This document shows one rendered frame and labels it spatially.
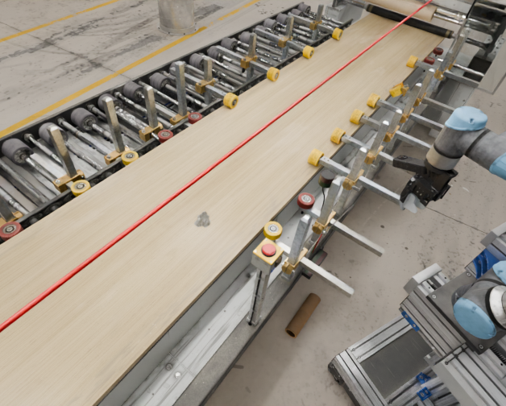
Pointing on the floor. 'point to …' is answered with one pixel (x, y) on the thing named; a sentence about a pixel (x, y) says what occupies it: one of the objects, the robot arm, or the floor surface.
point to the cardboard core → (302, 315)
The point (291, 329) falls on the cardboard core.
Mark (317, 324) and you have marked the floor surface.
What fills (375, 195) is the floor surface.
